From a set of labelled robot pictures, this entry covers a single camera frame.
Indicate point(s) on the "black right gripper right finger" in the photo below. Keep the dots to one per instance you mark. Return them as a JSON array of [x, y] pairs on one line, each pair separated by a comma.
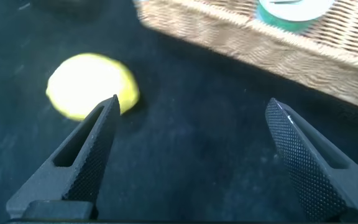
[[315, 171]]

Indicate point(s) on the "yellow lemon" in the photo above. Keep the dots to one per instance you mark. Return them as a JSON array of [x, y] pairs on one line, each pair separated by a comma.
[[85, 81]]

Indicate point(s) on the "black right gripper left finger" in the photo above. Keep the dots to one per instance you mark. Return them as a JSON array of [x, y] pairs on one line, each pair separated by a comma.
[[89, 168]]

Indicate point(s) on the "green pull-tab tin can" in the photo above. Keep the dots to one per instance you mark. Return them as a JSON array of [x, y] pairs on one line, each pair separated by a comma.
[[291, 18]]

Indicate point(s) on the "black table cloth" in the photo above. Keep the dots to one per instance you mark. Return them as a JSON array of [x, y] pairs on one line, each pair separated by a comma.
[[182, 140]]

